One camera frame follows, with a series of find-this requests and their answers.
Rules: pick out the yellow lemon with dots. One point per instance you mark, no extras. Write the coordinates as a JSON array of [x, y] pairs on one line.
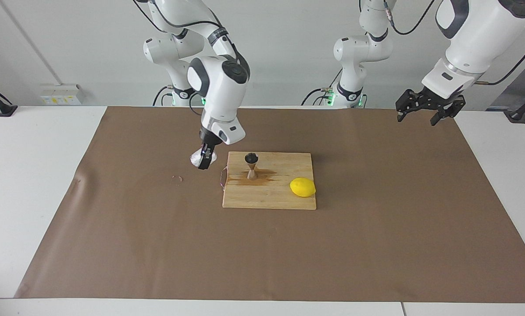
[[302, 187]]

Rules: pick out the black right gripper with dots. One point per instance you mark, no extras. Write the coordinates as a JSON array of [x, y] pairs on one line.
[[207, 139]]

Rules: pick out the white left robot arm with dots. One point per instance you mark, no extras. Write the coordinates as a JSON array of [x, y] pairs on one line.
[[477, 39]]

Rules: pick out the white wall socket box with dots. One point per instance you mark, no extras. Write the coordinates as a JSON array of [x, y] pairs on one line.
[[60, 94]]

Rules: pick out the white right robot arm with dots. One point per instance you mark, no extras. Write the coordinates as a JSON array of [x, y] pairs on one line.
[[223, 96]]

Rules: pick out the brown paper table mat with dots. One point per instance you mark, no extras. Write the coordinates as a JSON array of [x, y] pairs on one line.
[[157, 245]]

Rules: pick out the steel double jigger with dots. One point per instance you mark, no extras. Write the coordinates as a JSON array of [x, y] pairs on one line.
[[251, 169]]

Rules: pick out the wooden cutting board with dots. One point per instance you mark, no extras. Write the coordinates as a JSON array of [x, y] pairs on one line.
[[266, 193]]

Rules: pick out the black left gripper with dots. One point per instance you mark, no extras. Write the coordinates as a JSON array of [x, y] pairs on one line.
[[435, 101]]

